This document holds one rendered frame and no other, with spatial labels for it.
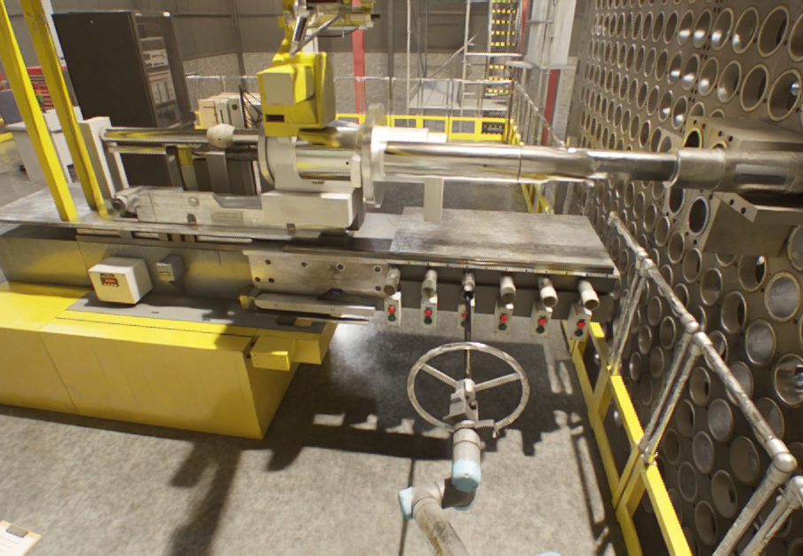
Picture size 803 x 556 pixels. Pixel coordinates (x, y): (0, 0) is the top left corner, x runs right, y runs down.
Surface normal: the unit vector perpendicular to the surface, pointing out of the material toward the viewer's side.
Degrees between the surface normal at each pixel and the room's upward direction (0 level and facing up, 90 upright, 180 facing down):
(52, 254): 90
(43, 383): 90
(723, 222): 90
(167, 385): 90
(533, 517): 0
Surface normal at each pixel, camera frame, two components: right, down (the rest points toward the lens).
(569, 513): 0.00, -0.87
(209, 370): -0.13, 0.50
